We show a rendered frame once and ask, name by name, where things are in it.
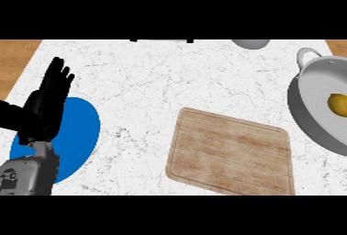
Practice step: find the grey metal pot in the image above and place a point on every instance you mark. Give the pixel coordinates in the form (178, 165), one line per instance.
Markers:
(318, 101)

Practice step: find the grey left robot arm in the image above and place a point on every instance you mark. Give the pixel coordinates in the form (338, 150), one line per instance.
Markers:
(28, 174)

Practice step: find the yellow lemon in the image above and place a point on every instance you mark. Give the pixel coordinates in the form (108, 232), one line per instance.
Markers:
(338, 104)

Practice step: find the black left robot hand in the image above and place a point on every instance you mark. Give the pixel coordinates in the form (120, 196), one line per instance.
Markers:
(45, 107)

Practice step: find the wooden cutting board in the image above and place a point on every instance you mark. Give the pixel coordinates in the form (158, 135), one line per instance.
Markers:
(231, 153)

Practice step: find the grey rounded object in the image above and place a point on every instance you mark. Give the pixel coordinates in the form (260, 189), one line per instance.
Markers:
(251, 43)

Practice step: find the blue round plate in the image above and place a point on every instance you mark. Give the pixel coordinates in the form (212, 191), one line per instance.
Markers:
(77, 134)

